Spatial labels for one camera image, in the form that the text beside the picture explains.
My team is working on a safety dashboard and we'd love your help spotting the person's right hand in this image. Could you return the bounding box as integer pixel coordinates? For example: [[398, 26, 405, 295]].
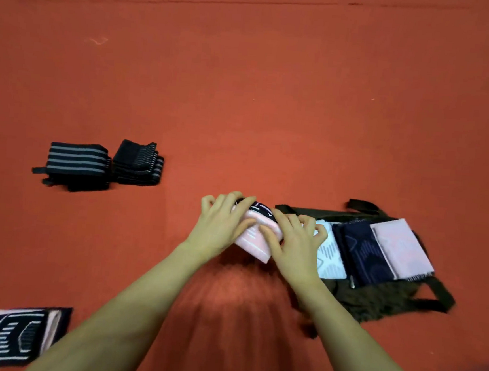
[[254, 209, 331, 294]]

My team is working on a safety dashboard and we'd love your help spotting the person's left hand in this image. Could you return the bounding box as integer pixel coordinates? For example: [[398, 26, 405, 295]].
[[182, 187, 262, 271]]

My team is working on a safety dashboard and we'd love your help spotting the single pale blue-white sock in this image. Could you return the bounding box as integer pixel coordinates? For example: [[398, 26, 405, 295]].
[[312, 219, 353, 283]]

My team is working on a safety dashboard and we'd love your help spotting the single black white-patterned sock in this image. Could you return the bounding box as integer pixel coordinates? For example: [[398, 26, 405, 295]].
[[235, 198, 278, 221]]

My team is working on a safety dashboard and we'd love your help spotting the single navy blue-lined sock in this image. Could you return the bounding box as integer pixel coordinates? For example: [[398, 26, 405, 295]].
[[328, 215, 400, 291]]

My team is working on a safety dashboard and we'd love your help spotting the single navy purple-cuffed sock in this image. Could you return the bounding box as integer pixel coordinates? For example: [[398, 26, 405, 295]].
[[56, 306, 73, 344]]

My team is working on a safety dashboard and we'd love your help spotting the single black white-lined sock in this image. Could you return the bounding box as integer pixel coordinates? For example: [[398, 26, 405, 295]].
[[0, 303, 64, 371]]

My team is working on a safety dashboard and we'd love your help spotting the person's left forearm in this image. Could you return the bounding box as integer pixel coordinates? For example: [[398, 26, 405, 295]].
[[25, 232, 215, 371]]

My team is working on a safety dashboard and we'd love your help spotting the person's right forearm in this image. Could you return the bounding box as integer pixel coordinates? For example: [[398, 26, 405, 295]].
[[283, 277, 454, 371]]

